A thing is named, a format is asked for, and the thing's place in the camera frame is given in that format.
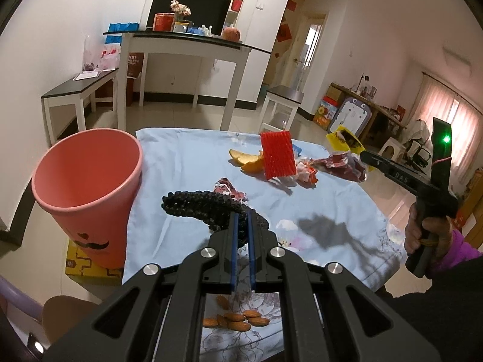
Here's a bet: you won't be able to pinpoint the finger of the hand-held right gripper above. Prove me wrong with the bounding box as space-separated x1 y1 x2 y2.
360 150 391 173

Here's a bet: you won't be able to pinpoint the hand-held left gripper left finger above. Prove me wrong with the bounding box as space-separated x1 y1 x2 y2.
43 212 240 362

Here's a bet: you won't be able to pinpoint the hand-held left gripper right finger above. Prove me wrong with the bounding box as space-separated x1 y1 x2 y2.
247 210 443 362

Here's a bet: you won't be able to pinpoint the black foam net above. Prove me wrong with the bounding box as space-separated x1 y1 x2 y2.
162 190 271 235

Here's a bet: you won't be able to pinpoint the large orange peel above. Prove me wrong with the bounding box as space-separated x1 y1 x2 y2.
229 149 265 167

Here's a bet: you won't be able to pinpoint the pink plastic bin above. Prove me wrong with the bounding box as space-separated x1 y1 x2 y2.
31 129 143 268

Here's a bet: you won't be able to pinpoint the person's right forearm purple sleeve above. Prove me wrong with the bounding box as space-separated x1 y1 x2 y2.
426 229 483 284

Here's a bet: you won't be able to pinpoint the person's right hand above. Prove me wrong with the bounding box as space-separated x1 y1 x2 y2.
404 200 455 262

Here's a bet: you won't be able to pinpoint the small white plastic stool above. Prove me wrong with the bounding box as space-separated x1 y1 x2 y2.
377 138 403 161

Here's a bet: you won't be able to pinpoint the dark red snack packet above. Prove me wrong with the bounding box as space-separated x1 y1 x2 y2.
311 152 369 183

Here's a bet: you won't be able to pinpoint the yellow snack packet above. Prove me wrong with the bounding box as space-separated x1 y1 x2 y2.
326 125 365 151

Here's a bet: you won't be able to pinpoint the white drawing board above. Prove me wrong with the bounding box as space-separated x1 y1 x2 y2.
331 97 374 138

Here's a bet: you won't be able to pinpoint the wooden desk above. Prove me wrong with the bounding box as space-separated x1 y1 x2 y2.
330 82 408 148

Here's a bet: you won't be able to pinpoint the red white candy wrapper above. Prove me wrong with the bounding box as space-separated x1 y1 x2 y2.
214 178 248 202

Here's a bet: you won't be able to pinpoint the colourful fruit box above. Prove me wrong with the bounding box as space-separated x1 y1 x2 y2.
312 97 340 127

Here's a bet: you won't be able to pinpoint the pile of almonds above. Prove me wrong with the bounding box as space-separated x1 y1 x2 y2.
203 295 271 332

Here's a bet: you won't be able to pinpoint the small orange peel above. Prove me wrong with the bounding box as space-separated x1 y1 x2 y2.
241 157 266 174

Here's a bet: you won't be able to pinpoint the pink curtain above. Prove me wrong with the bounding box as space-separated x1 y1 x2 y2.
411 73 483 182

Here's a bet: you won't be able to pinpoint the red foam net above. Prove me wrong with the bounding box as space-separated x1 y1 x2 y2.
260 131 297 179

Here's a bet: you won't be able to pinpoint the light blue floral tablecloth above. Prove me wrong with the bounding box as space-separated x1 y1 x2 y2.
121 127 409 362

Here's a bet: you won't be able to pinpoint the white stool with dark top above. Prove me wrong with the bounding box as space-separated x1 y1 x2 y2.
260 86 305 132

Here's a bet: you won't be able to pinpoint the person's dark clothing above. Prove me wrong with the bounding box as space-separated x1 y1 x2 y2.
377 254 483 362

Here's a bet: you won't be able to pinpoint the yellow patterned box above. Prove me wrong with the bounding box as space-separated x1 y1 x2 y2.
65 239 125 288

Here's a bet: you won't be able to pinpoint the brown round stool seat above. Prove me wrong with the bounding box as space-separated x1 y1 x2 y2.
42 295 99 344

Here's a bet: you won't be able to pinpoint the red cardboard box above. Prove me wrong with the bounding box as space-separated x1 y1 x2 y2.
126 52 146 107

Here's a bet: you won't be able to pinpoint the tall white glass-top table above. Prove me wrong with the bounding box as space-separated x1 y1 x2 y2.
103 30 272 131

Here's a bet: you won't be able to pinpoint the black screen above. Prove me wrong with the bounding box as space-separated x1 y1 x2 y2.
145 0 232 35

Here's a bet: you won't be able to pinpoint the purple chair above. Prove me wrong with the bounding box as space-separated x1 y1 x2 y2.
0 275 46 348

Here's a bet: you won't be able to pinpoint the white bench with dark top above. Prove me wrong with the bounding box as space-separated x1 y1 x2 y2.
41 68 120 148

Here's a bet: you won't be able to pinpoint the pink white plastic bag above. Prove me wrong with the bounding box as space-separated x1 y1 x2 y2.
101 43 121 71

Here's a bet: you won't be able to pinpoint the clear bag with dark contents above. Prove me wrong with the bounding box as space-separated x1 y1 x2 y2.
83 36 102 71

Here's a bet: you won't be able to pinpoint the red tin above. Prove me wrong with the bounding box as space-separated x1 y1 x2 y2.
153 12 176 32

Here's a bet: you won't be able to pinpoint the pink flowers in vase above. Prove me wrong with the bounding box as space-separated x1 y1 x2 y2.
170 0 192 23

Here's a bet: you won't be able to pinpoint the wall air conditioner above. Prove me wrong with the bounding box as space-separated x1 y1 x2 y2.
442 47 472 78

